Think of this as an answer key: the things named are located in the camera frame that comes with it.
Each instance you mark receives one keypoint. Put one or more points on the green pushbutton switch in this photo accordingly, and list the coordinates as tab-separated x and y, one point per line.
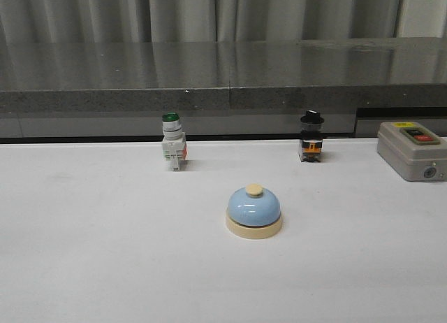
174	140

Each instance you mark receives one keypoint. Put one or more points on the grey granite counter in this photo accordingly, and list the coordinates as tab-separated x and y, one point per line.
119	91

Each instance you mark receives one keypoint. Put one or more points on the grey curtain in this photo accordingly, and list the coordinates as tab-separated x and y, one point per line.
106	21

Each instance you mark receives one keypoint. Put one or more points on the grey on-off switch box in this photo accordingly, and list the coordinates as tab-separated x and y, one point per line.
413	151

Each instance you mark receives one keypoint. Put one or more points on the blue desk call bell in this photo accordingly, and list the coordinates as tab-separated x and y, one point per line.
254	212

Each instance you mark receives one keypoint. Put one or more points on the black rotary selector switch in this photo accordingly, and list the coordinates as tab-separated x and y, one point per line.
311	140

